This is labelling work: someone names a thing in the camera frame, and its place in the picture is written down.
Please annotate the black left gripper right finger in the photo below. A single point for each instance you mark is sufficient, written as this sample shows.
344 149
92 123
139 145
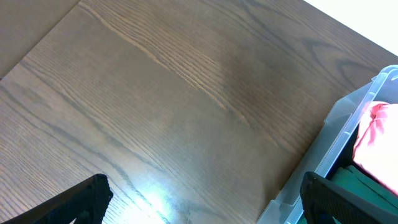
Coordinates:
325 202

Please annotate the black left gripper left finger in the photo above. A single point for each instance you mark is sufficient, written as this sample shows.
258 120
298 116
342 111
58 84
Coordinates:
85 202

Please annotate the green garment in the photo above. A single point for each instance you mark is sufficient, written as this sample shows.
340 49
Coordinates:
354 181

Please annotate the clear plastic storage bin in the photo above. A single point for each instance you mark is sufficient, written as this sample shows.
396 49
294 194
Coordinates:
338 129

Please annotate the pink garment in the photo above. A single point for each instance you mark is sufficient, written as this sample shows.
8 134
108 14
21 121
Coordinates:
375 149

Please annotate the black knit garment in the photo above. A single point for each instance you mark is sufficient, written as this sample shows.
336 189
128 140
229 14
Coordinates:
345 157

